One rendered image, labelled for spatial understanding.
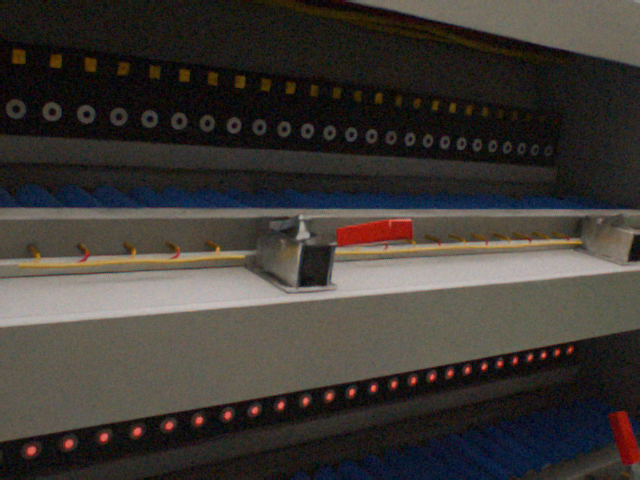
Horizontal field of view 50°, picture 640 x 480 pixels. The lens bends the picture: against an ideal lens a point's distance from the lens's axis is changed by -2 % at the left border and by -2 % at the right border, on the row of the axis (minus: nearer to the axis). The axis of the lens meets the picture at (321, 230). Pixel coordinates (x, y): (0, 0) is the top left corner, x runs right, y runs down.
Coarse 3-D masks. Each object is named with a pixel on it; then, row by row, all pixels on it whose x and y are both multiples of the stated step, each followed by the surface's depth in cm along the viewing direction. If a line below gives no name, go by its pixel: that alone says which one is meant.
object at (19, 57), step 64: (0, 64) 39; (64, 64) 41; (128, 64) 43; (192, 64) 46; (0, 128) 40; (64, 128) 42; (128, 128) 44; (192, 128) 47; (320, 128) 53; (384, 128) 56; (448, 128) 60; (512, 128) 65
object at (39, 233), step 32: (0, 224) 28; (32, 224) 29; (64, 224) 30; (96, 224) 30; (128, 224) 31; (160, 224) 32; (192, 224) 33; (224, 224) 34; (256, 224) 35; (320, 224) 37; (352, 224) 39; (416, 224) 41; (448, 224) 43; (480, 224) 45; (512, 224) 46; (544, 224) 48; (576, 224) 51; (0, 256) 28; (32, 256) 29; (64, 256) 30; (224, 256) 32
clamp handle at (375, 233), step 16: (304, 224) 32; (368, 224) 28; (384, 224) 27; (400, 224) 27; (304, 240) 32; (320, 240) 31; (336, 240) 30; (352, 240) 28; (368, 240) 28; (384, 240) 27; (400, 240) 27
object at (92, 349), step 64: (576, 192) 71; (448, 256) 43; (512, 256) 45; (576, 256) 48; (0, 320) 24; (64, 320) 25; (128, 320) 26; (192, 320) 28; (256, 320) 30; (320, 320) 32; (384, 320) 34; (448, 320) 37; (512, 320) 40; (576, 320) 44; (0, 384) 24; (64, 384) 25; (128, 384) 27; (192, 384) 29; (256, 384) 30; (320, 384) 33
